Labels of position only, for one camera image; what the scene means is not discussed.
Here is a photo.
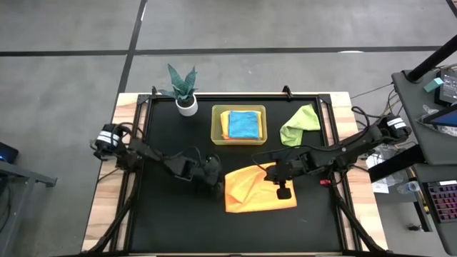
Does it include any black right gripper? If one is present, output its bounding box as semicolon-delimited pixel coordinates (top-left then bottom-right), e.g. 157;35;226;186
264;156;304;200

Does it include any orange microfiber towel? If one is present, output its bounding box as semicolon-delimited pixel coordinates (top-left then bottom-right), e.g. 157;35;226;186
224;162;298;214
219;109;263;141

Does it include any blue microfiber towel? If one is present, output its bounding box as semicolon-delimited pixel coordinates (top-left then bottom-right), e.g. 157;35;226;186
228;111;261;140

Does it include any green microfiber towel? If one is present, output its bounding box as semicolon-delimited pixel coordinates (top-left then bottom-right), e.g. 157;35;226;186
279;104;321;148

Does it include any yellow translucent plastic bin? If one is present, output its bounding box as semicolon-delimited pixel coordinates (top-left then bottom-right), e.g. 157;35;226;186
209;103;267;146

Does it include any snake plant in white pot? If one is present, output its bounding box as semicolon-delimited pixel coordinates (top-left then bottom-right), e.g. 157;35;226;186
159;63;199;117

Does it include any white paper sheet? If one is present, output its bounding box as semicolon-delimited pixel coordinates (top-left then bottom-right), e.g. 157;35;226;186
371;181;391;195

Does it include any clear plastic bag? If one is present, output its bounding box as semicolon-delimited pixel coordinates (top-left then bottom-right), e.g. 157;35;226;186
364;144;404;188

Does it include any black desk crossbar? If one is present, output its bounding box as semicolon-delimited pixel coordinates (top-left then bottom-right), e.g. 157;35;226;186
368;144;426;183

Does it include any clear plastic bottle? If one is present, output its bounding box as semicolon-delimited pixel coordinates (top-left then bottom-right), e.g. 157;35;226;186
397;180;423;196

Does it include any grey desk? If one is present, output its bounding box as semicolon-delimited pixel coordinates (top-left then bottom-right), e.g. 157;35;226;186
412;163;457;256
391;69;457;166

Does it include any backlit keyboard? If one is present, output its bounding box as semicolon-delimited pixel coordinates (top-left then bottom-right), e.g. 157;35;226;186
426;180;457;225

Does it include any tablet with blue screen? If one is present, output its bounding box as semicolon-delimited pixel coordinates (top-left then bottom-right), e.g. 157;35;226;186
422;105;457;129

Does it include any small teal box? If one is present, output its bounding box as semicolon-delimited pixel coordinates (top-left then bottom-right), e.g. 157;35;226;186
423;77;445;94

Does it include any black screen device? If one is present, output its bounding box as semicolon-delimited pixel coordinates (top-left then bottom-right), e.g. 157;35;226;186
434;67;457;108

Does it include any black round pole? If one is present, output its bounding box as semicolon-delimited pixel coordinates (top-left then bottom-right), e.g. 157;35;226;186
406;34;457;84

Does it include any grey cart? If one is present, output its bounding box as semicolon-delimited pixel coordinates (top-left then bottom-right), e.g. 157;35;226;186
0;158;58;257

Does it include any blue-lit black device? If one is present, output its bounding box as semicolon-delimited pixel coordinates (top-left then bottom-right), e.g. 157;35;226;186
0;141;20;164

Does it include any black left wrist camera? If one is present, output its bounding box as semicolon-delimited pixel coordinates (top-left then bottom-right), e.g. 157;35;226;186
204;153;223;171

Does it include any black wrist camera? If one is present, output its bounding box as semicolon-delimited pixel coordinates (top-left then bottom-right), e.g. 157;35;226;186
204;153;223;171
271;158;290;172

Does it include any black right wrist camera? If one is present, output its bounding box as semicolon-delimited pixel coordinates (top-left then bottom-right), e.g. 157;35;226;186
271;158;290;172

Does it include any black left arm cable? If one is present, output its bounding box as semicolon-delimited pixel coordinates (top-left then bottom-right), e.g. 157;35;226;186
114;121;204;168

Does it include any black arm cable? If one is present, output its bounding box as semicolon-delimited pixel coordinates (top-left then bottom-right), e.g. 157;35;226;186
251;105;383;168
114;121;204;168

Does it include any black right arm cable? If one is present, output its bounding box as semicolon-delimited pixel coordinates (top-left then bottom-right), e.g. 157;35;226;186
251;105;383;168

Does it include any black metal table frame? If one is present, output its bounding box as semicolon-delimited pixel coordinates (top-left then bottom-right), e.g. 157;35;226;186
81;84;390;257

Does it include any thin grey cable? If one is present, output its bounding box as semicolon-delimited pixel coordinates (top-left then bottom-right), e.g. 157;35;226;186
350;82;394;100

